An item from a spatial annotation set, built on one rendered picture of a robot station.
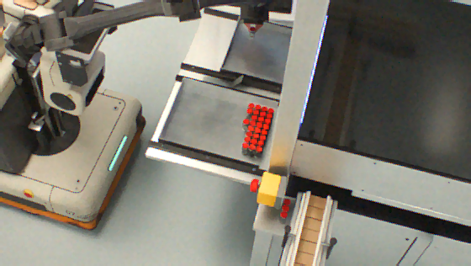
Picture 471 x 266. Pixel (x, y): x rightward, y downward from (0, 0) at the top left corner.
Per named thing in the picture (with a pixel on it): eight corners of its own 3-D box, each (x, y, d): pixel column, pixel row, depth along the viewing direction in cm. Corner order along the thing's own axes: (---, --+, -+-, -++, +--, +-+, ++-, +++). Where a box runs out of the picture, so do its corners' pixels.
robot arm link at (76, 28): (176, -21, 173) (184, 16, 174) (189, -17, 186) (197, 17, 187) (33, 18, 183) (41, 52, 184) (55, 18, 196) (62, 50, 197)
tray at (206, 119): (277, 108, 220) (278, 102, 217) (257, 170, 206) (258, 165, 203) (183, 83, 224) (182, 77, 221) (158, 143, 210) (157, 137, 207)
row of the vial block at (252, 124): (261, 113, 218) (261, 105, 214) (246, 156, 208) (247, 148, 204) (254, 111, 218) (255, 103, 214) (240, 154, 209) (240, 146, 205)
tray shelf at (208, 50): (328, 37, 241) (329, 34, 240) (288, 194, 203) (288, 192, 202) (207, 8, 246) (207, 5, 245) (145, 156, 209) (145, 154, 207)
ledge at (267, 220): (304, 205, 202) (305, 203, 200) (296, 242, 195) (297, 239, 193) (262, 194, 203) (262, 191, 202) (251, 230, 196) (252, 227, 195)
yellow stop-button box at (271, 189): (284, 188, 194) (288, 177, 188) (279, 209, 190) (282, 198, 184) (261, 182, 194) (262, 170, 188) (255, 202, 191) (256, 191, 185)
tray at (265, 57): (326, 43, 237) (328, 37, 234) (313, 97, 223) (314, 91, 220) (238, 22, 241) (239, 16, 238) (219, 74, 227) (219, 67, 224)
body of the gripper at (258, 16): (268, 23, 226) (271, 8, 220) (240, 21, 225) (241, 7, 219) (268, 10, 229) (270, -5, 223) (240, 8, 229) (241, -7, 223)
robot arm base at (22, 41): (23, 18, 194) (3, 46, 187) (38, 12, 189) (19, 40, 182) (42, 37, 199) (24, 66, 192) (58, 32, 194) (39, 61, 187)
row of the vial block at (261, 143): (273, 116, 217) (274, 109, 214) (260, 160, 208) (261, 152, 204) (267, 114, 218) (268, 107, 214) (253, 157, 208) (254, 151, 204)
